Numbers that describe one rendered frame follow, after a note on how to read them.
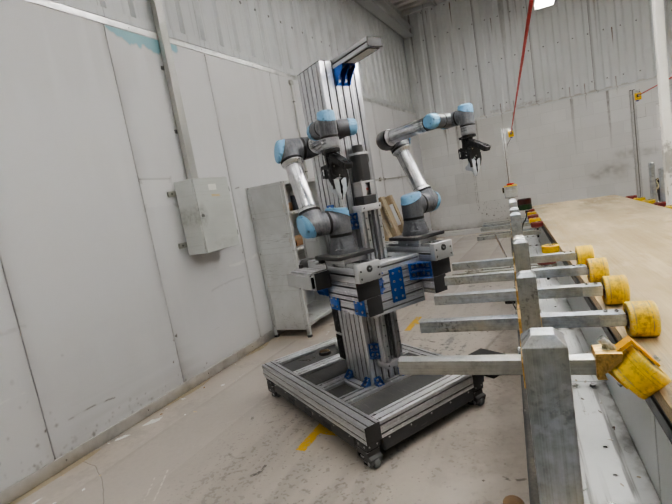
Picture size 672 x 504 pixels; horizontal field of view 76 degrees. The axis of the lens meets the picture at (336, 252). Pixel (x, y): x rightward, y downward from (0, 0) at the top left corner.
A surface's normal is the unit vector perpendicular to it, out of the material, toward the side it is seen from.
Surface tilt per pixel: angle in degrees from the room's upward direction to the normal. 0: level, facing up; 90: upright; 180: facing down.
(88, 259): 90
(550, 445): 90
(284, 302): 90
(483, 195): 90
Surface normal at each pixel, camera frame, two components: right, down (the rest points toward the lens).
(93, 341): 0.88, -0.09
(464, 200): -0.45, 0.19
